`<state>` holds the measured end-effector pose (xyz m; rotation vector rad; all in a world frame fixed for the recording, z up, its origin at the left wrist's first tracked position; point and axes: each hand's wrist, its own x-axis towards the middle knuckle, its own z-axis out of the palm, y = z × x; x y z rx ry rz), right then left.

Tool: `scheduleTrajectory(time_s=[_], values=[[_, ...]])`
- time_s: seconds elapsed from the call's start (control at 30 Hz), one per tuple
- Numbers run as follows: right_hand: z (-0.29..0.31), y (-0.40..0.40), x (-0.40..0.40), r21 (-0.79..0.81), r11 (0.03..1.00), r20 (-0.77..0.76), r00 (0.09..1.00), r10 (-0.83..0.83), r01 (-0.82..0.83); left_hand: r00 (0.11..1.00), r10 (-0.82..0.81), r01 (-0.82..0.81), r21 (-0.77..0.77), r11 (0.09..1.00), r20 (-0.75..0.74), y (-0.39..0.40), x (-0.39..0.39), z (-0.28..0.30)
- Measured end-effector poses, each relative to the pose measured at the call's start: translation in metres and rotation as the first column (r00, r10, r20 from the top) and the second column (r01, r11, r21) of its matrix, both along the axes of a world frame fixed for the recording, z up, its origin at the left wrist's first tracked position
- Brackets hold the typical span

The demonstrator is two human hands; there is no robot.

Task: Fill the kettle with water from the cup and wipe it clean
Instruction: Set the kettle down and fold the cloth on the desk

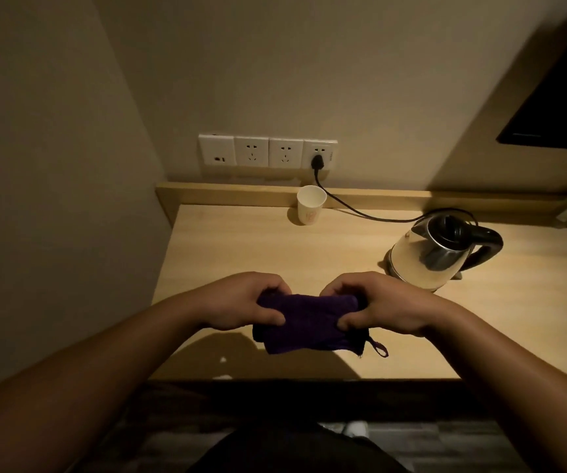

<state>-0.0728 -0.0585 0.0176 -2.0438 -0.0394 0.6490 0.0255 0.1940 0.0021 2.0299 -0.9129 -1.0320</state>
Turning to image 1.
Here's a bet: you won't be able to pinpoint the person's left hand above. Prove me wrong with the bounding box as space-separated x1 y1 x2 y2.
189 271 293 332

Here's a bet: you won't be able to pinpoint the person's right hand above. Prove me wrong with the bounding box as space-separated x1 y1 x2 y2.
320 271 449 336

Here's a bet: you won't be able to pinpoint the stainless steel electric kettle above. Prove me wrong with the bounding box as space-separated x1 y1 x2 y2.
386 214 505 292

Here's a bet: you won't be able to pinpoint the purple cloth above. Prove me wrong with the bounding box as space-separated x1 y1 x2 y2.
252 290 389 359

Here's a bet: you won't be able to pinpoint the white paper cup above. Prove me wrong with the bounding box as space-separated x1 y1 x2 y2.
296 185 328 226

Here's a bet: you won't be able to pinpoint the person's right forearm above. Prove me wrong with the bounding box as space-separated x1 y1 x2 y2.
423 302 567 473

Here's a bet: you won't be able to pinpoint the person's left forearm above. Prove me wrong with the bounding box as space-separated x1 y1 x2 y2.
0 292 205 473

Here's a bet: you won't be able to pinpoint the black trousers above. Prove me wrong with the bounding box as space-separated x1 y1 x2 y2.
184 423 412 473

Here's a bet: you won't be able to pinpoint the black television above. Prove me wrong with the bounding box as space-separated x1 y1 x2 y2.
495 14 567 152

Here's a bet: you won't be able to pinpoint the white wall power socket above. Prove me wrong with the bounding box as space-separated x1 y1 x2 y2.
233 136 270 168
268 137 304 169
302 139 339 171

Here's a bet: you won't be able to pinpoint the white wall plate small ports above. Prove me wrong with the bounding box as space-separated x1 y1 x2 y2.
198 133 238 167

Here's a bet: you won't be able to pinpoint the black power cable with plug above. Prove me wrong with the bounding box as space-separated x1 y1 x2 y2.
310 154 480 227

